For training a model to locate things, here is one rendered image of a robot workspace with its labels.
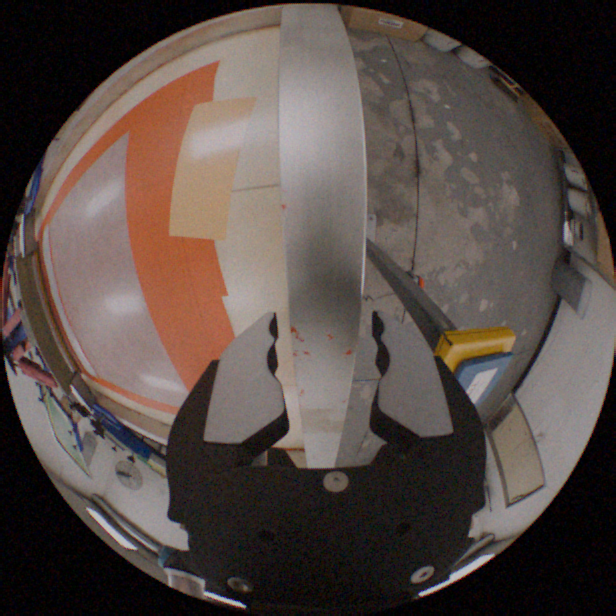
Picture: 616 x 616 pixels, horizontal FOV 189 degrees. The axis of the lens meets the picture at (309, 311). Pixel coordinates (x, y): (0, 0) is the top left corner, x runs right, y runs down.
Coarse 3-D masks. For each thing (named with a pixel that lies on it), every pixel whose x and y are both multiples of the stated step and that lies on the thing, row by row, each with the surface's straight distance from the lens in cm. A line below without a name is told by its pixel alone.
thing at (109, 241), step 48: (192, 96) 19; (96, 144) 29; (144, 144) 20; (96, 192) 26; (144, 192) 18; (96, 240) 26; (144, 240) 19; (192, 240) 16; (48, 288) 60; (96, 288) 29; (144, 288) 20; (192, 288) 17
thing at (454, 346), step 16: (368, 224) 112; (368, 240) 86; (368, 256) 74; (384, 256) 64; (384, 272) 57; (400, 272) 52; (400, 288) 46; (416, 288) 44; (416, 304) 39; (432, 304) 39; (416, 320) 39; (432, 320) 34; (448, 320) 36; (432, 336) 34; (448, 336) 23; (464, 336) 24; (480, 336) 26; (496, 336) 28; (512, 336) 30; (448, 352) 23; (464, 352) 24; (480, 352) 26; (496, 352) 29
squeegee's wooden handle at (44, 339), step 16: (16, 256) 59; (16, 272) 58; (32, 272) 58; (32, 288) 58; (32, 304) 58; (32, 320) 58; (48, 336) 59; (48, 352) 59; (48, 368) 62; (64, 368) 61; (64, 384) 61
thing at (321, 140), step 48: (192, 48) 25; (288, 48) 14; (336, 48) 14; (96, 96) 31; (288, 96) 11; (336, 96) 11; (288, 144) 10; (336, 144) 10; (288, 192) 9; (336, 192) 9; (288, 240) 10; (336, 240) 10; (288, 288) 10; (336, 288) 10; (336, 336) 12; (336, 384) 15; (144, 432) 48; (336, 432) 21
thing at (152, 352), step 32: (96, 320) 33; (128, 320) 25; (160, 320) 21; (192, 320) 18; (224, 320) 17; (96, 352) 42; (128, 352) 30; (160, 352) 24; (192, 352) 21; (128, 384) 39; (160, 384) 30; (192, 384) 26
